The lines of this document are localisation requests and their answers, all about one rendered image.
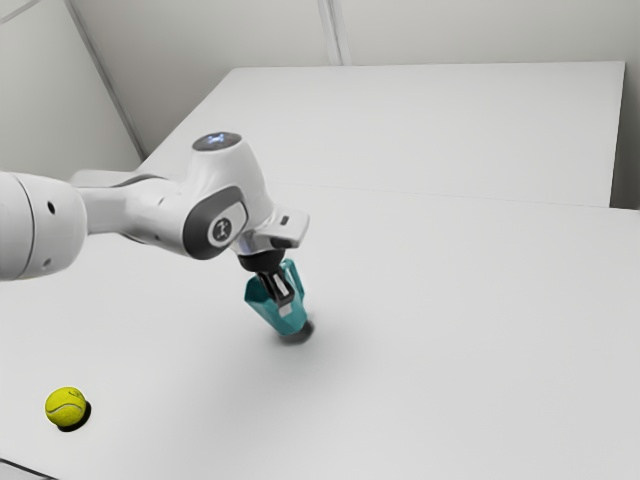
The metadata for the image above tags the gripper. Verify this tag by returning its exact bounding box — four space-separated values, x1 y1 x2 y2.
236 250 294 317

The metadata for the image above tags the teal faceted mug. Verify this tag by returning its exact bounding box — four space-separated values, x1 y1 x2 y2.
243 258 309 337

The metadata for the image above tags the yellow tennis ball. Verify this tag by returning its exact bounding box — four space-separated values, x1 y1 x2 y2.
45 386 85 428

